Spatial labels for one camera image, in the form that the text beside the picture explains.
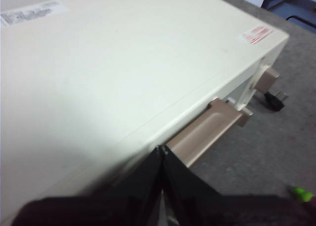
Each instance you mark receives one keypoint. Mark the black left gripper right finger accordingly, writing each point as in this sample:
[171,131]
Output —
[234,211]

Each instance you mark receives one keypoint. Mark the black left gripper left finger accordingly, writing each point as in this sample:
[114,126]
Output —
[98,211]

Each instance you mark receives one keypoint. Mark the white oven knob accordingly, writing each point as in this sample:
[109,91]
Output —
[267,78]
[248,111]

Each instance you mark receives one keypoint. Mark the white Toshiba toaster oven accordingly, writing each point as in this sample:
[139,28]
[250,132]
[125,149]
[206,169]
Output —
[123,62]

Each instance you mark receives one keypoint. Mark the purple eggplant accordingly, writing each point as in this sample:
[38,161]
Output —
[302,195]

